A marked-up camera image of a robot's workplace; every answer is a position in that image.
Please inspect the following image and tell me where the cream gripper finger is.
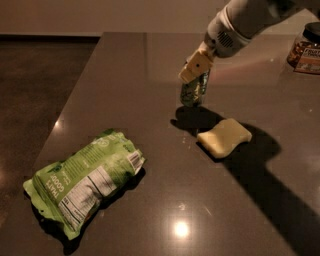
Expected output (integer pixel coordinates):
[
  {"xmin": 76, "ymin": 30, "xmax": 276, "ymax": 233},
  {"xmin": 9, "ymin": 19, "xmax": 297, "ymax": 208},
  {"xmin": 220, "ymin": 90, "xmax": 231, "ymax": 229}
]
[{"xmin": 179, "ymin": 53, "xmax": 213, "ymax": 84}]

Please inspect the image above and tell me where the green soda can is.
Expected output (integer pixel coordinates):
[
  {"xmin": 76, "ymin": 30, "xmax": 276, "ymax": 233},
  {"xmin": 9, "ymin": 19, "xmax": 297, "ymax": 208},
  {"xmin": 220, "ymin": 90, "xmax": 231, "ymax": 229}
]
[{"xmin": 180, "ymin": 71, "xmax": 210, "ymax": 107}]

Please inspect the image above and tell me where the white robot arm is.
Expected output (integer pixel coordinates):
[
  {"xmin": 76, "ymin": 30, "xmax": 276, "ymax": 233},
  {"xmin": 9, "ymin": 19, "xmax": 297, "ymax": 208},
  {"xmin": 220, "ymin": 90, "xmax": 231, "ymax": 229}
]
[{"xmin": 179, "ymin": 0, "xmax": 320, "ymax": 84}]

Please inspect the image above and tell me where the yellow sponge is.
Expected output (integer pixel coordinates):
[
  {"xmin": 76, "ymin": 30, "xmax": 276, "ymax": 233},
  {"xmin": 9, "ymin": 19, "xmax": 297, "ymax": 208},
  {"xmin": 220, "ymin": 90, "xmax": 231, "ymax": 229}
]
[{"xmin": 197, "ymin": 118, "xmax": 252, "ymax": 159}]

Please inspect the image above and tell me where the glass jar with dark lid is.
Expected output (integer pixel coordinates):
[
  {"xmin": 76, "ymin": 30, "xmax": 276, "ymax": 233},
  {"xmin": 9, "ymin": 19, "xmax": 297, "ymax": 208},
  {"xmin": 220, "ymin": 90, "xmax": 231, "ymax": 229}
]
[{"xmin": 287, "ymin": 22, "xmax": 320, "ymax": 75}]

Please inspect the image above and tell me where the green chip bag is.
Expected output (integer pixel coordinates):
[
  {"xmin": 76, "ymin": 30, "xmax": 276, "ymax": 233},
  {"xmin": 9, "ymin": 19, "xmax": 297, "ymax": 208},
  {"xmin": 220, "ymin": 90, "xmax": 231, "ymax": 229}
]
[{"xmin": 23, "ymin": 129, "xmax": 145, "ymax": 240}]

